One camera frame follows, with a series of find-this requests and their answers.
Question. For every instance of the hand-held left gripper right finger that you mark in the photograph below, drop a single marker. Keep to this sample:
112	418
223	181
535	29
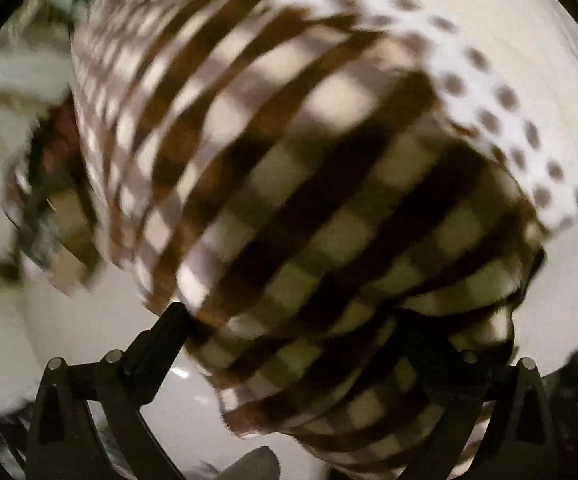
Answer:
469	385

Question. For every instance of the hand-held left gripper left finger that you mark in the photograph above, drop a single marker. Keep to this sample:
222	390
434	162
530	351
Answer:
160	342

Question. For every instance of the brown checkered garment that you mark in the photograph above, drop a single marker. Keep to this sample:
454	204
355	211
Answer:
289	200

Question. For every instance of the grey cloth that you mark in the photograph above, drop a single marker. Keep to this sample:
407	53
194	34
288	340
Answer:
249	467

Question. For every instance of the brown patterned cloth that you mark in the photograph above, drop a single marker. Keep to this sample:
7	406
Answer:
56	200

